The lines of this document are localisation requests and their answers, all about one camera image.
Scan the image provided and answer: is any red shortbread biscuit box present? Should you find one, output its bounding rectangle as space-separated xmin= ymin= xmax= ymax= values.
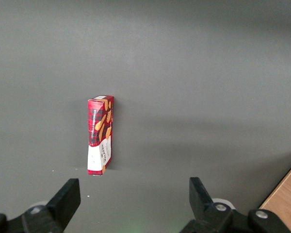
xmin=87 ymin=94 xmax=115 ymax=177

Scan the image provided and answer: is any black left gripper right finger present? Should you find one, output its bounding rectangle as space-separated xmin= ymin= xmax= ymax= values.
xmin=184 ymin=177 xmax=291 ymax=233

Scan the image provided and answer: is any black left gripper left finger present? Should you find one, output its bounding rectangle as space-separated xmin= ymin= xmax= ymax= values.
xmin=0 ymin=178 xmax=81 ymax=233

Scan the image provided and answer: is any grey table mat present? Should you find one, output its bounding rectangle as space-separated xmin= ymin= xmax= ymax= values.
xmin=0 ymin=0 xmax=291 ymax=233

